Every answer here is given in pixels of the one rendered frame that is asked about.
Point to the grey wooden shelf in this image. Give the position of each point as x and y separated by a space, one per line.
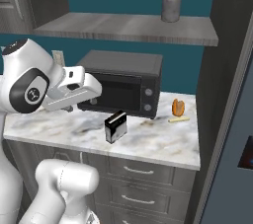
131 28

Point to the grey metal jug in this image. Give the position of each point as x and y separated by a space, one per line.
171 2

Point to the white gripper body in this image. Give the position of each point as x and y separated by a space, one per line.
75 93

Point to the dark grey tall side panel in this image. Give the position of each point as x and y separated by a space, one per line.
224 30

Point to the orange bread slice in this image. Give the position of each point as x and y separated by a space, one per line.
178 107

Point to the black toaster oven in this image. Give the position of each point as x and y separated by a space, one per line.
131 76

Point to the yellow cheese stick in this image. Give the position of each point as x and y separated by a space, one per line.
179 119

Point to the grey wall cabinet door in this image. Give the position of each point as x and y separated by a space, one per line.
15 1

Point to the grey drawer front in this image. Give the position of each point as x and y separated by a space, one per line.
161 172
138 217
112 195

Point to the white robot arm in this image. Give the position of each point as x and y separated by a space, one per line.
19 80

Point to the grey fridge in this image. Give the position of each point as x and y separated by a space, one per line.
230 142

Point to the grey base cabinet door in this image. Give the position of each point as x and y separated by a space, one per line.
42 155

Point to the black boxed food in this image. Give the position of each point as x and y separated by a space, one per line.
116 128

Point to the white wall socket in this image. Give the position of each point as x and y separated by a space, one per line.
58 58

